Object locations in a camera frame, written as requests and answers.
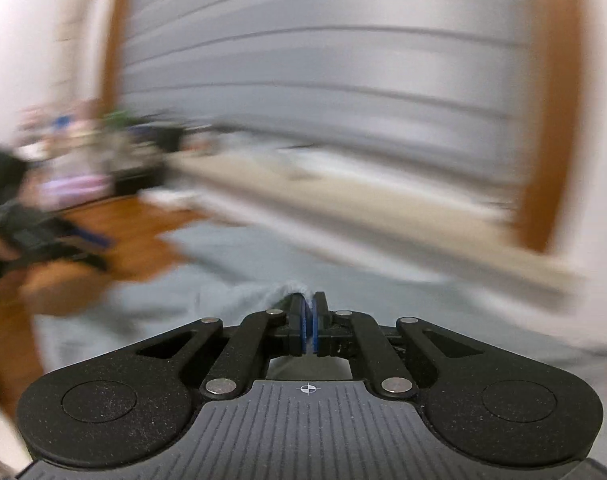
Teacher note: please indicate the white power strip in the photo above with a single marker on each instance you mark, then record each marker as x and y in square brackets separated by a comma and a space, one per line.
[168, 198]

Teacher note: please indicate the white window shutter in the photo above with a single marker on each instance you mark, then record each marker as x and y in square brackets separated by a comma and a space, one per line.
[333, 60]

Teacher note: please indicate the assorted desk clutter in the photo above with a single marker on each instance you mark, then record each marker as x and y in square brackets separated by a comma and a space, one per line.
[83, 185]

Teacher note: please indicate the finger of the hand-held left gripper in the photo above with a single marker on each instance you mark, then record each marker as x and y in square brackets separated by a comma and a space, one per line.
[90, 239]
[83, 260]

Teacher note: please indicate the grey hoodie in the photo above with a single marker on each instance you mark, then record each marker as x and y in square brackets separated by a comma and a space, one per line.
[233, 270]

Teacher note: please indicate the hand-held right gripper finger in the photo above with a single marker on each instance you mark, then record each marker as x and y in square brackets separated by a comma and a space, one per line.
[304, 327]
[315, 327]

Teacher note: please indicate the cream window sill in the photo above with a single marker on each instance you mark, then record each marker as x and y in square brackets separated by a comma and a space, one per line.
[383, 220]

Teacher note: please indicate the wooden window frame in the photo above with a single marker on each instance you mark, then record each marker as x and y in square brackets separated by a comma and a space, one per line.
[548, 160]

